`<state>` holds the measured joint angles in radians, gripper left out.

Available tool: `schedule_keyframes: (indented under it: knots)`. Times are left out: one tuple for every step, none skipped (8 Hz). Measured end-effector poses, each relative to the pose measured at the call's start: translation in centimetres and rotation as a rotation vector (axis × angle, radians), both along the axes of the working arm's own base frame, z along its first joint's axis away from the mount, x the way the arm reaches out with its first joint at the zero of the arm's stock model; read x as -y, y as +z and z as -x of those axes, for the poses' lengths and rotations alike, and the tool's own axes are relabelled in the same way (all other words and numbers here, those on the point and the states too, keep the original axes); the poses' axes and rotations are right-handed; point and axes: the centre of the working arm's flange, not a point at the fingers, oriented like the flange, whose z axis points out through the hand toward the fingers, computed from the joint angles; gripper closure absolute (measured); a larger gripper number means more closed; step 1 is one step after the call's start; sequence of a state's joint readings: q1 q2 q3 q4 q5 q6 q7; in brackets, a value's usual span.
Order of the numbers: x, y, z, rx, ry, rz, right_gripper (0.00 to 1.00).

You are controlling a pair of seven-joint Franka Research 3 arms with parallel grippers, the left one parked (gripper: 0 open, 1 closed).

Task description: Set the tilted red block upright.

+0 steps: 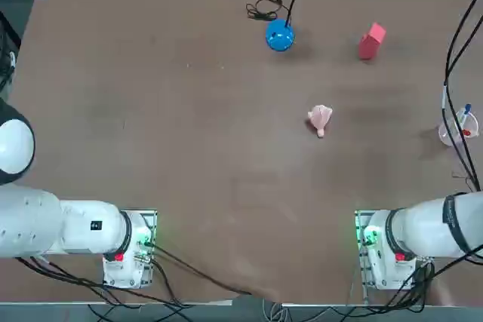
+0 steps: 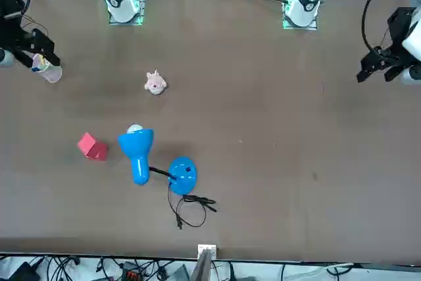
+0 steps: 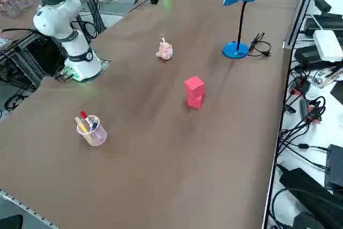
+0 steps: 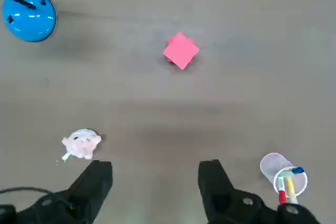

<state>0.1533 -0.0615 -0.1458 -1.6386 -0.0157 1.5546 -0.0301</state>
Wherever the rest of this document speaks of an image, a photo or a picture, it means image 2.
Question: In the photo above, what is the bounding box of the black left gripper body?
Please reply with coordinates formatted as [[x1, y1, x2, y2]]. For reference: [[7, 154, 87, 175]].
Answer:
[[383, 7, 420, 57]]

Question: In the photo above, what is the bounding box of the red block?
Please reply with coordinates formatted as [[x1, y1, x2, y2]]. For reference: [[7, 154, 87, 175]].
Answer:
[[77, 132, 110, 162]]

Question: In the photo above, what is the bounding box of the pink plush toy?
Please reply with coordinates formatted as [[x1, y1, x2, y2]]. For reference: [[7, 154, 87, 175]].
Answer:
[[143, 68, 168, 95]]

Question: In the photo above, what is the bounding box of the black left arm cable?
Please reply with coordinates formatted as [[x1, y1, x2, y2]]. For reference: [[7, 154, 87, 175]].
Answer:
[[360, 0, 397, 53]]

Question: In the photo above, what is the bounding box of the aluminium camera post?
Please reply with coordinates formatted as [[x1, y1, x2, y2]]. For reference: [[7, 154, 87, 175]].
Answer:
[[189, 243, 218, 281]]

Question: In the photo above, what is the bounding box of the black lamp cable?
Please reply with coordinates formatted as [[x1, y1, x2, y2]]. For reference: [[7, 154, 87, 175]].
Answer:
[[167, 182, 220, 230]]

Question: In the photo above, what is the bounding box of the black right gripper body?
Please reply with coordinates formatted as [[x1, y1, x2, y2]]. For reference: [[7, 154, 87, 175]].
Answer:
[[0, 0, 33, 53]]

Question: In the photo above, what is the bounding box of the clear plastic cup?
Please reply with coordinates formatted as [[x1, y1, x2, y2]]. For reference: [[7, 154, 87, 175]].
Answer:
[[31, 53, 63, 84]]

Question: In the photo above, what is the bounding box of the blue desk lamp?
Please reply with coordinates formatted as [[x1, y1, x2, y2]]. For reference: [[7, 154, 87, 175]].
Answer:
[[117, 124, 199, 195]]

